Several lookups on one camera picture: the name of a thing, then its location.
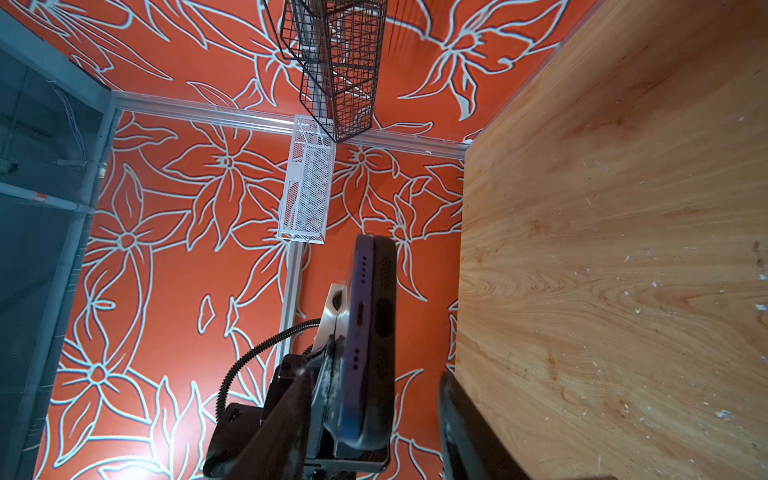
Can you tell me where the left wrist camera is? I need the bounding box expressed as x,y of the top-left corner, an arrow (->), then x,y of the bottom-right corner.
311,283 -> 350,353

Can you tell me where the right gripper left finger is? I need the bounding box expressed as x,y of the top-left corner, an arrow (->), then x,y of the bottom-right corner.
202,368 -> 314,480

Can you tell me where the black wire basket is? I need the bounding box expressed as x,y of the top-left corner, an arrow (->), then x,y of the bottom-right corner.
263,0 -> 388,144

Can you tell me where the white mesh basket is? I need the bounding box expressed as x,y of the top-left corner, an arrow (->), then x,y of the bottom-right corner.
277,115 -> 336,244

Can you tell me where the aluminium frame rail back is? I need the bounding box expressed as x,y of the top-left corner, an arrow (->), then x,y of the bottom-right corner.
112,91 -> 469,160

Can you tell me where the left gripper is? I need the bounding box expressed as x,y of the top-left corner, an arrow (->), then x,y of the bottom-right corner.
203,353 -> 325,480

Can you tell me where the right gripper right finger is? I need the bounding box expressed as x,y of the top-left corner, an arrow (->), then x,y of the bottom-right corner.
437,368 -> 619,480

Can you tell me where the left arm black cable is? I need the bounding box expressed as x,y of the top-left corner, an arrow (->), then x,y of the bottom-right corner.
214,317 -> 323,421

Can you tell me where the black smartphone picked up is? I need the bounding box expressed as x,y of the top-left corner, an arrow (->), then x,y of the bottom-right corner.
329,235 -> 375,450

